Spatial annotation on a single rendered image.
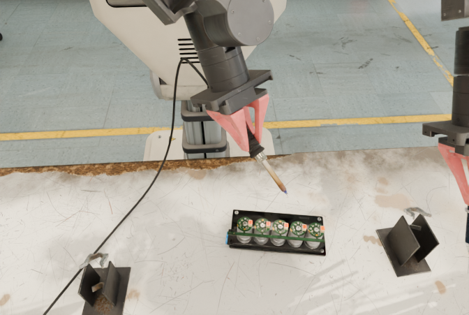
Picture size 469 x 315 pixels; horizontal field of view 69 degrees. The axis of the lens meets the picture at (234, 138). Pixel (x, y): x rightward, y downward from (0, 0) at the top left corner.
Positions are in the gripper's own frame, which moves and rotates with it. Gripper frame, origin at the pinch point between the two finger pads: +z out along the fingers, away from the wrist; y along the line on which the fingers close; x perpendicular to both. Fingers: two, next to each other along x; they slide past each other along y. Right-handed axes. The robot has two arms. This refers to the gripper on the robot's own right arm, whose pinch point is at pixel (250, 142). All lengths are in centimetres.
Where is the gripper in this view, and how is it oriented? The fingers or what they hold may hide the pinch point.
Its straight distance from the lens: 50.2
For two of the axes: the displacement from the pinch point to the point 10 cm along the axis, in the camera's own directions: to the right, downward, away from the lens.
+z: 3.1, 8.7, 3.9
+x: -5.6, -1.7, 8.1
